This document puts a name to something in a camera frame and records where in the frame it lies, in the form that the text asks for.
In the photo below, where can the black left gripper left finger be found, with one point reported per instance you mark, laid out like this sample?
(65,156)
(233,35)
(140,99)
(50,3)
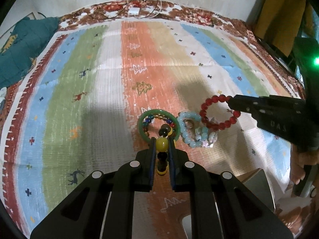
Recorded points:
(102,205)

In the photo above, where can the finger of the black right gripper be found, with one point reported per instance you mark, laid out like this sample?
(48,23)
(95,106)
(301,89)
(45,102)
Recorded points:
(240,102)
(250,109)

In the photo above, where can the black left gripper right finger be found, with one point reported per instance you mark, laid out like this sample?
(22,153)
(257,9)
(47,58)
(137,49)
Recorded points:
(221,205)

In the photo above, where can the green jade bangle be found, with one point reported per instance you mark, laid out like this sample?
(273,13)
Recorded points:
(147,117)

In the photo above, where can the right hand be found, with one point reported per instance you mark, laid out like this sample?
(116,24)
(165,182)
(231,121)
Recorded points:
(298,161)

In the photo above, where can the yellow curtain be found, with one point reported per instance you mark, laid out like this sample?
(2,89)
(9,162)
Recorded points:
(279,23)

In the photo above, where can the striped colourful cloth mat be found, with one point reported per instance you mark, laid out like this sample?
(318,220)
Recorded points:
(124,92)

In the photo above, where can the white charger on bed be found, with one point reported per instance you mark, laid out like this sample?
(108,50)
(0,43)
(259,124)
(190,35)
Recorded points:
(134,11)

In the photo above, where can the teal pillow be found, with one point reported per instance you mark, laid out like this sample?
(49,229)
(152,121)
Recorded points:
(26,42)

